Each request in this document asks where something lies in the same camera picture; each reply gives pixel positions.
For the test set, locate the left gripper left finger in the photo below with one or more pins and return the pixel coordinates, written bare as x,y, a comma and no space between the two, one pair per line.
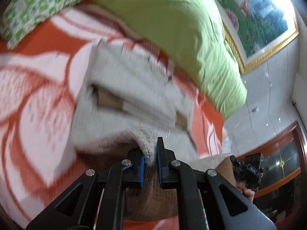
96,200

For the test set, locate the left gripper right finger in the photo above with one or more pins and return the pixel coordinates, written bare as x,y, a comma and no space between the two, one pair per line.
206,200

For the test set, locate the grey knitted sweater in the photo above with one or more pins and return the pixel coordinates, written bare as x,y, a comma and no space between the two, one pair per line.
126,102

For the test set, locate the right hand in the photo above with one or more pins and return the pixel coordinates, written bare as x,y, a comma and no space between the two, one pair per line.
248,193

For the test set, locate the wooden glass cabinet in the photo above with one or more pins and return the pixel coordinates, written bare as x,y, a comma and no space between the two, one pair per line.
282,192

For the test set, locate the orange white floral blanket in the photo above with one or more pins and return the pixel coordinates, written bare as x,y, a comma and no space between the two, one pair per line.
40,83

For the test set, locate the gold framed landscape painting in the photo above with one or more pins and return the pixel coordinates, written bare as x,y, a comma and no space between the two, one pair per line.
257,29

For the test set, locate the green duvet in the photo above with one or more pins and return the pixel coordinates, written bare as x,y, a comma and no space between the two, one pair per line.
191,33

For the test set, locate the green white patterned pillow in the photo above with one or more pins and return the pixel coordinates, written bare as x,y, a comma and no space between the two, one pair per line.
21,17

